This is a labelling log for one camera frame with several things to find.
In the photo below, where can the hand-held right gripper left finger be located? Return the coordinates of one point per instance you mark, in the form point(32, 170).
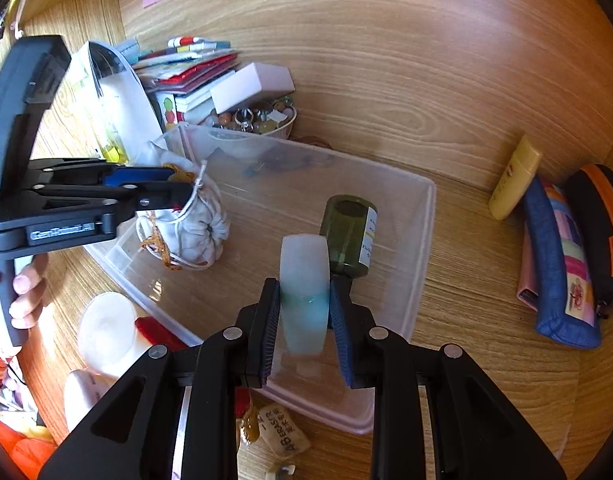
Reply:
point(269, 332)

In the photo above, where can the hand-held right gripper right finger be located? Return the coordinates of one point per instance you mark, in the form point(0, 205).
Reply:
point(341, 342)

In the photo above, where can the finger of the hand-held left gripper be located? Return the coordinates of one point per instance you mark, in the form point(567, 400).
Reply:
point(136, 176)
point(156, 195)

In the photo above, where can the frosted white blue bottle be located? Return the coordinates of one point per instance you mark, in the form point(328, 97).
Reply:
point(304, 270)

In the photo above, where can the green glass bottle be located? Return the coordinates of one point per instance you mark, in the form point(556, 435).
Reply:
point(346, 240)

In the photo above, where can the clear plastic storage box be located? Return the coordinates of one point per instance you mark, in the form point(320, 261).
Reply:
point(266, 190)

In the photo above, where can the cream candle jar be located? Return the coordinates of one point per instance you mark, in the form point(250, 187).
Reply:
point(104, 330)

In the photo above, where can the white tape roll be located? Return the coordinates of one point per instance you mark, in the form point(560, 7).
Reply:
point(81, 395)

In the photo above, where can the person's left hand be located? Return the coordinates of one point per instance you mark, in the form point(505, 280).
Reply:
point(26, 285)

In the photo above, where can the white paper bag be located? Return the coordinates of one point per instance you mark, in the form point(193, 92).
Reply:
point(121, 105)

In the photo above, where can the white box with coloured dots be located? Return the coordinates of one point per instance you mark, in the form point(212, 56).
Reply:
point(169, 110)

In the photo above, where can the gold charm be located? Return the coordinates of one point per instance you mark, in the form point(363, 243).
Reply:
point(249, 430)

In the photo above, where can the beige eraser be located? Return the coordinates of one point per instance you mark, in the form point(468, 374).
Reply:
point(286, 437)

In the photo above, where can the stack of books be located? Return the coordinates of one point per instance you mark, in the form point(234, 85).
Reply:
point(196, 70)

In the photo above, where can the pile of assorted beads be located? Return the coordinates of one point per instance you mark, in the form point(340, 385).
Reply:
point(251, 117)

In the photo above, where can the small metal clip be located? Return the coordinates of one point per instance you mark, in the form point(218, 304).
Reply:
point(281, 471)

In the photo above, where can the small white cardboard box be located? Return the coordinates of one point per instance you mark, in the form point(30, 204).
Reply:
point(251, 85)

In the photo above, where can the white red marker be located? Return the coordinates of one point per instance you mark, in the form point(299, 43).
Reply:
point(196, 42)

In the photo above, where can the white bowl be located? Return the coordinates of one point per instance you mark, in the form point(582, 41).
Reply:
point(286, 127)

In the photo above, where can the brown round object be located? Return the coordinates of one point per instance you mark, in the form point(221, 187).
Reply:
point(314, 141)

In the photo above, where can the pink wallet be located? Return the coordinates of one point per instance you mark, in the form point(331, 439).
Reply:
point(526, 280)

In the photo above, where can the blue patchwork pencil case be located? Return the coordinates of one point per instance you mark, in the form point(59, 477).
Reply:
point(551, 280)

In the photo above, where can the yellow lotion tube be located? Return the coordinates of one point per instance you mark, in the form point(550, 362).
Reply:
point(513, 180)

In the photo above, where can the black orange zip case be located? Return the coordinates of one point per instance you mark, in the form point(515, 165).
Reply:
point(586, 210)

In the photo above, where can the person's orange clothing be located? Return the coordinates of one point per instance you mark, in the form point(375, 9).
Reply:
point(16, 452)

